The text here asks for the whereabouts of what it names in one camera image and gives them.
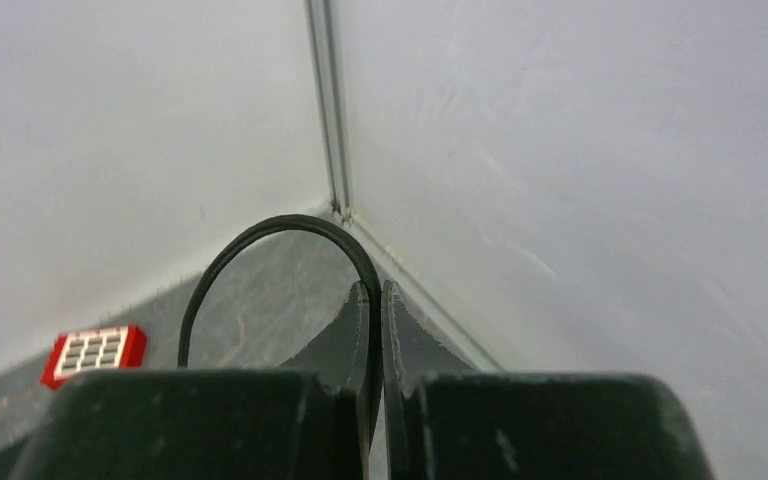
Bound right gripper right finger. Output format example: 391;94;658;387
381;281;714;479

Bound long black cable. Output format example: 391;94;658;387
177;213;384;439

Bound red keypad box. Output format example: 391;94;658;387
40;324;148;391

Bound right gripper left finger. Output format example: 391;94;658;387
11;284;371;479

